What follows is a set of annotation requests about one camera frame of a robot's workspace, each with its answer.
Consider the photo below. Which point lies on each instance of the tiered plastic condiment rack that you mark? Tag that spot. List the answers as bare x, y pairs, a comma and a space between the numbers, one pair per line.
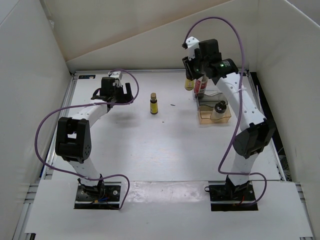
206, 105

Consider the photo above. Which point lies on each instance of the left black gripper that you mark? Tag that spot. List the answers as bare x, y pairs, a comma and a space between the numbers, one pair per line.
126, 98

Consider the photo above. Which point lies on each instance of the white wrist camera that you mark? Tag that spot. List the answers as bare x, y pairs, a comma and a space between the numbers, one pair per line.
191, 44
116, 75

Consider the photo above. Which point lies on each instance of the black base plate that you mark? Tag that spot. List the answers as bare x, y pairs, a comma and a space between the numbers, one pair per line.
221, 202
109, 200

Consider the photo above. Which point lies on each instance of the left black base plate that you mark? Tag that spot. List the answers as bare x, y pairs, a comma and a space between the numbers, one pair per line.
109, 200

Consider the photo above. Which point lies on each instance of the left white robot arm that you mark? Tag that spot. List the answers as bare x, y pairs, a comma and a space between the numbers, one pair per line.
73, 139

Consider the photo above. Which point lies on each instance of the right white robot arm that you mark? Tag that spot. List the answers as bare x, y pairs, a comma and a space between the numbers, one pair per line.
255, 130

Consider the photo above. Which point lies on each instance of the white powder jar black lid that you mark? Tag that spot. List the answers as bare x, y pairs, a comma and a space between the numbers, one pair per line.
218, 114

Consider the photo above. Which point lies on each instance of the small yellow label bottle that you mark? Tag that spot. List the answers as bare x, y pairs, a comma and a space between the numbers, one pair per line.
189, 84
153, 103

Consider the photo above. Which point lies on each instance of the tall red label sauce bottle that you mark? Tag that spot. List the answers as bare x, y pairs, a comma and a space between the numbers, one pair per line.
200, 87

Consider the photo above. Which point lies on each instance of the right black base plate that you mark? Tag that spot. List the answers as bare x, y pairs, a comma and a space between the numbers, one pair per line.
221, 202

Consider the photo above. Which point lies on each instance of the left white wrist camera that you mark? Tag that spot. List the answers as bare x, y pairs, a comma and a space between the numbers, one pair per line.
116, 75

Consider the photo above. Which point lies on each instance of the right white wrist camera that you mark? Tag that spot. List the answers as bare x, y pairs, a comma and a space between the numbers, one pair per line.
191, 44

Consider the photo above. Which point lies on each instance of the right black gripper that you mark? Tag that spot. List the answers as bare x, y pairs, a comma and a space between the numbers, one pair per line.
188, 65

